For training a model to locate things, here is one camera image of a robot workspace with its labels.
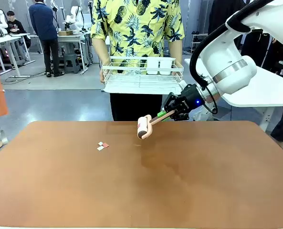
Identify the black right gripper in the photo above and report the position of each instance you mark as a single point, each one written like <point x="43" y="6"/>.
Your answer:
<point x="191" y="99"/>

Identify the pink lint roller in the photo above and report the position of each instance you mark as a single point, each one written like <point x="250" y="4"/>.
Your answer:
<point x="144" y="128"/>

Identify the white plastic cutlery cup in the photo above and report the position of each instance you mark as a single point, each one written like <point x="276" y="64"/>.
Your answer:
<point x="165" y="66"/>
<point x="152" y="66"/>

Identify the person's left forearm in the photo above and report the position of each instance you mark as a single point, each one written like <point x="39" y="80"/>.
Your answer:
<point x="175" y="51"/>

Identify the person's right forearm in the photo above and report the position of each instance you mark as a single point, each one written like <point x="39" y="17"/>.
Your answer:
<point x="102" y="52"/>

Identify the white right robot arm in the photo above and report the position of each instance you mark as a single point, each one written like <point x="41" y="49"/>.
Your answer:
<point x="236" y="55"/>

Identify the person's left hand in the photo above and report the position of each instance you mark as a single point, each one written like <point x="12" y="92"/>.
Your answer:
<point x="177" y="68"/>

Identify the person's right hand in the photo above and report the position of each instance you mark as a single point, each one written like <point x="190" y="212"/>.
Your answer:
<point x="102" y="76"/>

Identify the white plastic bag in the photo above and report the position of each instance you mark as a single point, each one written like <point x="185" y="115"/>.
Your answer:
<point x="203" y="115"/>

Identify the black trousers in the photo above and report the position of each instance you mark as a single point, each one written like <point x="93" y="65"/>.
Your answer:
<point x="134" y="107"/>

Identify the white shoe rack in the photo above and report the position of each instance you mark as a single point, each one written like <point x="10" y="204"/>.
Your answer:
<point x="196" y="40"/>

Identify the small red paper scrap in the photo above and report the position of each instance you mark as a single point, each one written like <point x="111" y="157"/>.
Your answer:
<point x="105" y="145"/>

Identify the small white paper scrap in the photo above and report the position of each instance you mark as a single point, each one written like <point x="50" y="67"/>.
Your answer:
<point x="100" y="143"/>
<point x="100" y="148"/>

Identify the white side table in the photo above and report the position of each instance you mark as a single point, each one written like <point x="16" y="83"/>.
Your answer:
<point x="263" y="93"/>

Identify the person in pineapple shirt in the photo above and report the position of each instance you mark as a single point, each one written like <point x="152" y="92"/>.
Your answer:
<point x="136" y="28"/>

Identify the bystander in black coat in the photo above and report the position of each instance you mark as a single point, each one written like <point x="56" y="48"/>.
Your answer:
<point x="223" y="14"/>

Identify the grey plastic step stool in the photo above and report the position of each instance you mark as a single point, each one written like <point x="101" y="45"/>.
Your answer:
<point x="71" y="63"/>

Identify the brown cardboard box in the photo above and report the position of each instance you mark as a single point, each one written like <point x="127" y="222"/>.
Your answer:
<point x="65" y="33"/>

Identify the bystander in navy jacket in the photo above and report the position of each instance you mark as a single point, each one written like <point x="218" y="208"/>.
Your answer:
<point x="44" y="31"/>

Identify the seated person in black shirt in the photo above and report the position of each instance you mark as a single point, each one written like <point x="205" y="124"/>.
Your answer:
<point x="16" y="26"/>

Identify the long white background desk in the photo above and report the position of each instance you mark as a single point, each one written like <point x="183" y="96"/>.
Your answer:
<point x="5" y="39"/>

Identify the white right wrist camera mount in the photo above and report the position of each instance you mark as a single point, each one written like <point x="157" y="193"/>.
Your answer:
<point x="183" y="86"/>

